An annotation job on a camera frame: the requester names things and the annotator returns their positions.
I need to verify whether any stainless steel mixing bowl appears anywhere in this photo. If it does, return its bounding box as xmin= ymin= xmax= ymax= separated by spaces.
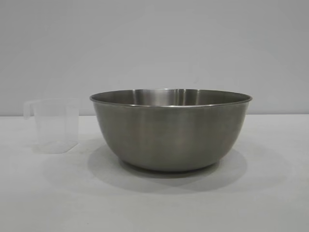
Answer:
xmin=89 ymin=88 xmax=253 ymax=173

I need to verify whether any clear plastic measuring cup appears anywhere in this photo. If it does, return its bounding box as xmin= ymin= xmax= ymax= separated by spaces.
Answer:
xmin=23 ymin=98 xmax=82 ymax=154

